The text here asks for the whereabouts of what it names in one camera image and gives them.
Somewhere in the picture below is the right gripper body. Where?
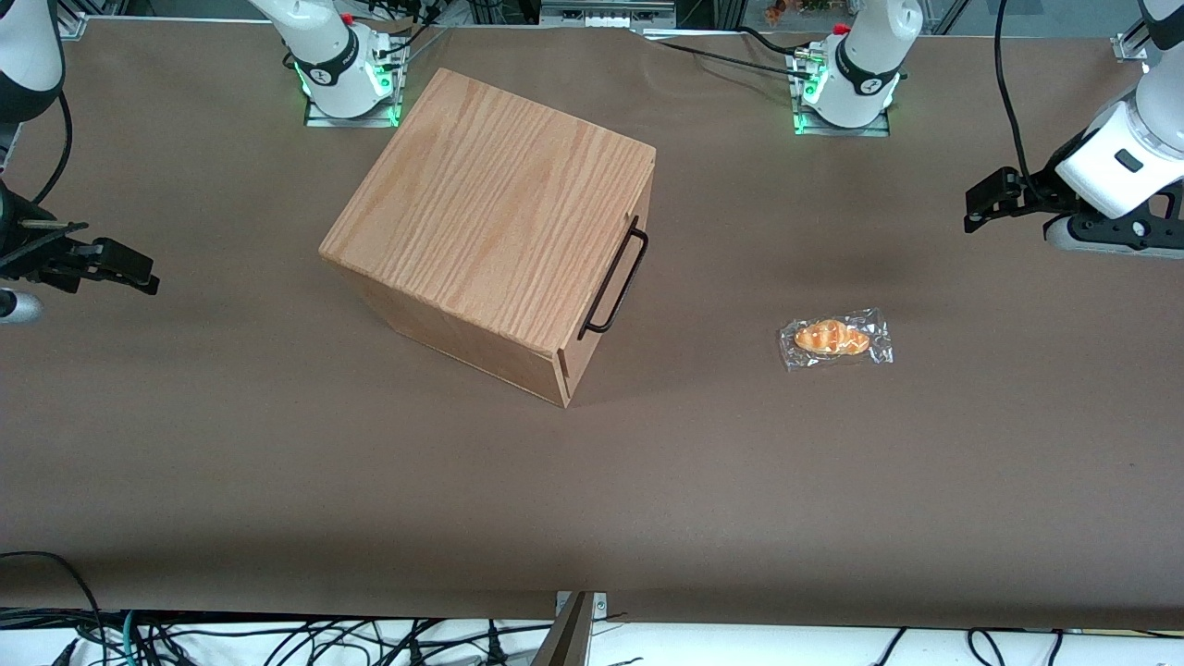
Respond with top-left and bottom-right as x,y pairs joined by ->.
0,180 -> 43,278

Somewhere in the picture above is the black wire drawer handle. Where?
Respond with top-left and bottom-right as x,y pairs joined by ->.
577,215 -> 650,336

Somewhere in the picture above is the wooden drawer box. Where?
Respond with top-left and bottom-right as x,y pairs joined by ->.
558,150 -> 658,408

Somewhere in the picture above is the light wooden drawer cabinet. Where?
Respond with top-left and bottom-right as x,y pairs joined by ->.
319,67 -> 658,409

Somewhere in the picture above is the bread in clear wrapper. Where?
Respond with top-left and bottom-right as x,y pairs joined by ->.
779,308 -> 894,373

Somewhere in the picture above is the brown table cover sheet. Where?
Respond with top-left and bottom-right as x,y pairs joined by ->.
0,14 -> 1184,632

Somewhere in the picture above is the grey electronics box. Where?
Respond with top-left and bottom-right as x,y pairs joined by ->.
539,0 -> 678,29

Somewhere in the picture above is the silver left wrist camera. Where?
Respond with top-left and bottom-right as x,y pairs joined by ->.
1045,216 -> 1184,258

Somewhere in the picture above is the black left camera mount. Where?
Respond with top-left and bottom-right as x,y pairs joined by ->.
1068,183 -> 1184,251

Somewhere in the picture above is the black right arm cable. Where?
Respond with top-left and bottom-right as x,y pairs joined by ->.
32,91 -> 73,206

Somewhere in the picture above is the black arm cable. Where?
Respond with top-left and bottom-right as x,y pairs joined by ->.
993,0 -> 1037,200
32,91 -> 73,206

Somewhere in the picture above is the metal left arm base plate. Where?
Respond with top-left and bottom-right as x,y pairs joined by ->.
789,46 -> 892,138

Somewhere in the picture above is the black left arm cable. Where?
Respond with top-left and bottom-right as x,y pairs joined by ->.
993,0 -> 1037,200

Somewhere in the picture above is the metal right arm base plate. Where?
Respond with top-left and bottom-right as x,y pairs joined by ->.
303,42 -> 405,129

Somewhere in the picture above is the short black table cable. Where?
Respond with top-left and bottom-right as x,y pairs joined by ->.
735,26 -> 824,58

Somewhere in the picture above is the black looped cable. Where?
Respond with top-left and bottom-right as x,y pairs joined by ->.
0,551 -> 101,666

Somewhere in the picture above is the long black table cable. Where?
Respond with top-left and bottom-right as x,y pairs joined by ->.
638,32 -> 820,84

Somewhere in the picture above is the black cable bundle at base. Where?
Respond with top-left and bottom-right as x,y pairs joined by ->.
370,0 -> 454,66

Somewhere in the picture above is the small metal bracket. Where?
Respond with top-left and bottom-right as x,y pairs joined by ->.
553,590 -> 609,639

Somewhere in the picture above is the brown tapered post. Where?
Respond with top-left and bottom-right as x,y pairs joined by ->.
532,592 -> 595,666

